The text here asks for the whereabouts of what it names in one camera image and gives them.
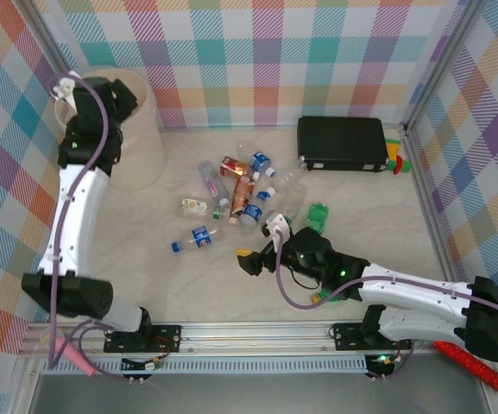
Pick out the green bottle yellow cap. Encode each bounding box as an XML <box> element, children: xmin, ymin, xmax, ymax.
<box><xmin>310</xmin><ymin>286</ymin><xmax>347</xmax><ymax>305</ymax></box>

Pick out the short blue label bottle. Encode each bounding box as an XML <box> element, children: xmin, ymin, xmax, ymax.
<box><xmin>238</xmin><ymin>202</ymin><xmax>265</xmax><ymax>236</ymax></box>

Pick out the crushed green bottle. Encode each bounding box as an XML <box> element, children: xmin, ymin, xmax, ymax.
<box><xmin>306</xmin><ymin>202</ymin><xmax>331</xmax><ymax>236</ymax></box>

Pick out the orange brown drink pouch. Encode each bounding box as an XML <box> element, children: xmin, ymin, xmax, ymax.
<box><xmin>228</xmin><ymin>174</ymin><xmax>256</xmax><ymax>226</ymax></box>

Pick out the small bottle white green label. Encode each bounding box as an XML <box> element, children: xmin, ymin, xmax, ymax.
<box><xmin>180</xmin><ymin>198</ymin><xmax>209</xmax><ymax>216</ymax></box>

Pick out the clear bottle pink label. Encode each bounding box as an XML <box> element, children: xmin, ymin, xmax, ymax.
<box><xmin>197</xmin><ymin>160</ymin><xmax>232</xmax><ymax>207</ymax></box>

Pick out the large clear bottle white cap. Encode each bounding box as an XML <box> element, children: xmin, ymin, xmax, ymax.
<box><xmin>260</xmin><ymin>166</ymin><xmax>308</xmax><ymax>204</ymax></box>

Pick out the red juice carton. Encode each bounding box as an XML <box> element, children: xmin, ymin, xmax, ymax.
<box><xmin>218</xmin><ymin>154</ymin><xmax>262</xmax><ymax>181</ymax></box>

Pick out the blue label bottle white cap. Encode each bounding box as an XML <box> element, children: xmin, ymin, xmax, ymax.
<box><xmin>235</xmin><ymin>140</ymin><xmax>278</xmax><ymax>179</ymax></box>

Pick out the beige waste bin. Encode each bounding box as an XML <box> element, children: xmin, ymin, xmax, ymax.
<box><xmin>54</xmin><ymin>66</ymin><xmax>167</xmax><ymax>191</ymax></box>

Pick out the black hard case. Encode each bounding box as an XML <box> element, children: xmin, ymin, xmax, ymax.
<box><xmin>296</xmin><ymin>116</ymin><xmax>391</xmax><ymax>174</ymax></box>

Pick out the yellow green red toy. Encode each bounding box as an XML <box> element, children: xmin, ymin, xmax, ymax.
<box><xmin>385</xmin><ymin>137</ymin><xmax>412</xmax><ymax>176</ymax></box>

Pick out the pink marker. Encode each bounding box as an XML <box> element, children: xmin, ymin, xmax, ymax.
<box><xmin>54</xmin><ymin>336</ymin><xmax>97</xmax><ymax>376</ymax></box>

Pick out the red glitter microphone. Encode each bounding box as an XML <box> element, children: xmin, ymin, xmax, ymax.
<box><xmin>433</xmin><ymin>340</ymin><xmax>498</xmax><ymax>396</ymax></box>

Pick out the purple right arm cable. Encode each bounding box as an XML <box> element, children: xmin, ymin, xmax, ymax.
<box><xmin>274</xmin><ymin>230</ymin><xmax>498</xmax><ymax>380</ymax></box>

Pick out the aluminium front rail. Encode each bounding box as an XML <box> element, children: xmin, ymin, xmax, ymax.
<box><xmin>26</xmin><ymin>321</ymin><xmax>494</xmax><ymax>357</ymax></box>

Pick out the aluminium frame post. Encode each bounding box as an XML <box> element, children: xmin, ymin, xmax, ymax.
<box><xmin>26</xmin><ymin>0</ymin><xmax>79</xmax><ymax>83</ymax></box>
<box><xmin>403</xmin><ymin>0</ymin><xmax>485</xmax><ymax>135</ymax></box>

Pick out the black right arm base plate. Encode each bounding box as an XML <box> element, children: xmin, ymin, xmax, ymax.
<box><xmin>332</xmin><ymin>321</ymin><xmax>414</xmax><ymax>353</ymax></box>

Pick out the grey slotted cable duct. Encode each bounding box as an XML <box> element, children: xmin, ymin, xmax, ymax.
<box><xmin>43</xmin><ymin>355</ymin><xmax>369</xmax><ymax>375</ymax></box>

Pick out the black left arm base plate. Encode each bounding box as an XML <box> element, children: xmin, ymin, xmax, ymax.
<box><xmin>104</xmin><ymin>323</ymin><xmax>184</xmax><ymax>354</ymax></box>

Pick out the small connector with wires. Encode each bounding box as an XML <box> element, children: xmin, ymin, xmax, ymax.
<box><xmin>367</xmin><ymin>353</ymin><xmax>405</xmax><ymax>373</ymax></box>
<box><xmin>121</xmin><ymin>355</ymin><xmax>166</xmax><ymax>373</ymax></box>

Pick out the aluminium side rail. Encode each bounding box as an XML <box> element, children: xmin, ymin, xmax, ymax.
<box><xmin>403</xmin><ymin>127</ymin><xmax>463</xmax><ymax>303</ymax></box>

